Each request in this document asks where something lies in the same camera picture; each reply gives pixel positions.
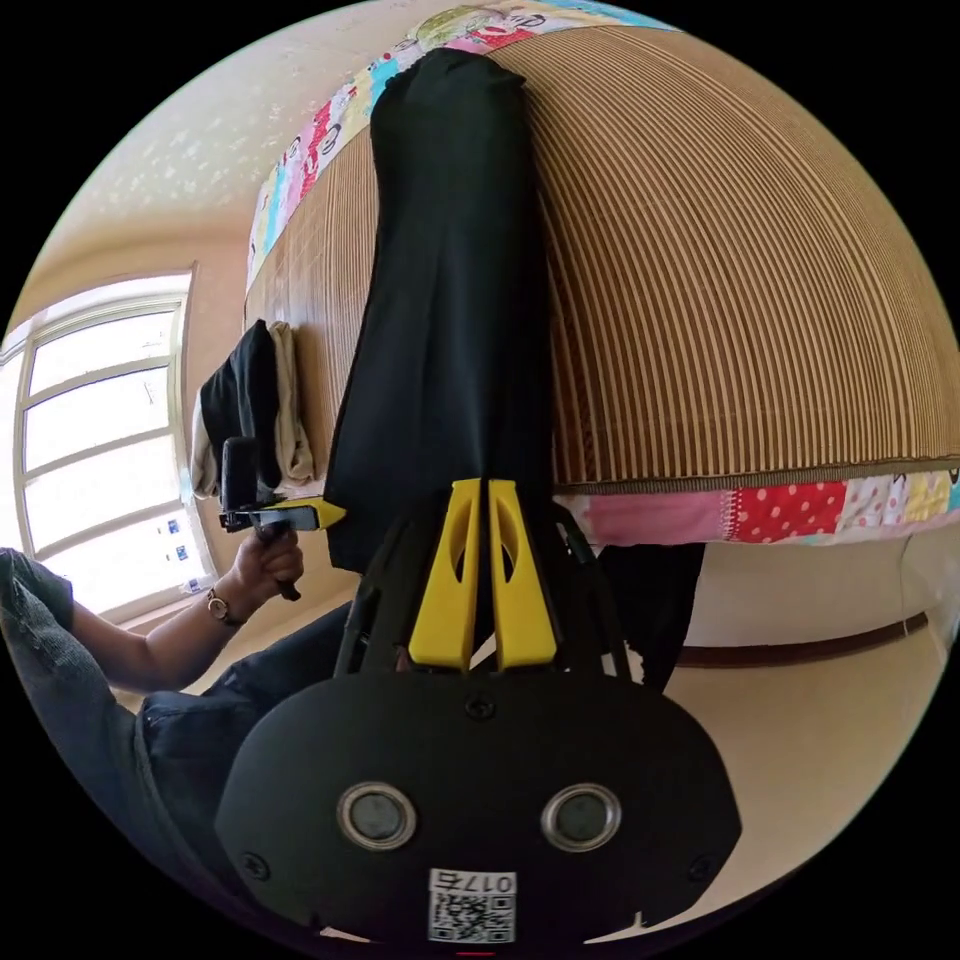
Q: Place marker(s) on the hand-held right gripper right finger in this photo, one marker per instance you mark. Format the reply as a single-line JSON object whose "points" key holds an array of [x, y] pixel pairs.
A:
{"points": [[521, 600]]}

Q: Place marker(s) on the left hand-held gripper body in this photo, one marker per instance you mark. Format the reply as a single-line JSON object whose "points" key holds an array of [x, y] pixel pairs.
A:
{"points": [[247, 519]]}

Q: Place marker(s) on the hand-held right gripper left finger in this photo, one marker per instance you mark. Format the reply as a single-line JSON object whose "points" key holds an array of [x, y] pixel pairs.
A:
{"points": [[446, 600]]}

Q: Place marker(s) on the black pants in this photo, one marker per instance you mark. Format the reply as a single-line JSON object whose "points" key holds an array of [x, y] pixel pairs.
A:
{"points": [[450, 300]]}

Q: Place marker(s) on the person's left forearm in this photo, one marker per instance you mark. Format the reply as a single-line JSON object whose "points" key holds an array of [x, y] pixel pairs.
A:
{"points": [[180, 645]]}

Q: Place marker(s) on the person's left hand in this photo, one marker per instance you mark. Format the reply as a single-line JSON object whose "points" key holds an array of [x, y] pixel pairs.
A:
{"points": [[266, 566]]}

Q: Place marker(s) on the pile of clothes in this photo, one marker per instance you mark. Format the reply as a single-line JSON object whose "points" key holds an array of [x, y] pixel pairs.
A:
{"points": [[240, 390]]}

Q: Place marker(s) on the window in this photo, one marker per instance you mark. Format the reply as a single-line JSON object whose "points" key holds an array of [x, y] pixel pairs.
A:
{"points": [[97, 435]]}

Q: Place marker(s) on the person's body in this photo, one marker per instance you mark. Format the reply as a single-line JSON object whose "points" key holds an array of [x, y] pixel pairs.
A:
{"points": [[90, 712]]}

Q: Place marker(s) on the bed with woven mat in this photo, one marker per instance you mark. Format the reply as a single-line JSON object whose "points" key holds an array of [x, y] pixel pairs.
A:
{"points": [[735, 285]]}

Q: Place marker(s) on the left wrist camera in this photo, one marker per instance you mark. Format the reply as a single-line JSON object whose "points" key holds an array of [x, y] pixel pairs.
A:
{"points": [[238, 472]]}

